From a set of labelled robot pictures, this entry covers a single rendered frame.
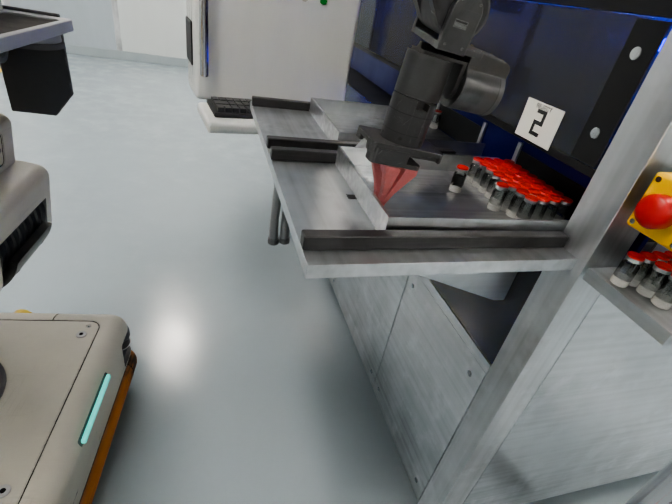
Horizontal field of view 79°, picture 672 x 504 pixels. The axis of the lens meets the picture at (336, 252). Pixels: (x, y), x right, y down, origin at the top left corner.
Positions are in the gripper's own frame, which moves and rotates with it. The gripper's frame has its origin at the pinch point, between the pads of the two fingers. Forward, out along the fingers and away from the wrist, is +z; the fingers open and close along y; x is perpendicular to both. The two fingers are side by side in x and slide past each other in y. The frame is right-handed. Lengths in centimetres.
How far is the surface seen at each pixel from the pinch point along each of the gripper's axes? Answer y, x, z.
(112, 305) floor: -49, 85, 97
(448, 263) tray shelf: 6.7, -11.1, 2.2
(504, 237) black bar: 16.1, -8.0, -0.9
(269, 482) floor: 2, 9, 91
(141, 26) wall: -95, 542, 64
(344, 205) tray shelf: -3.3, 3.8, 3.1
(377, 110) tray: 19, 54, -1
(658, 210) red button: 23.3, -18.7, -12.0
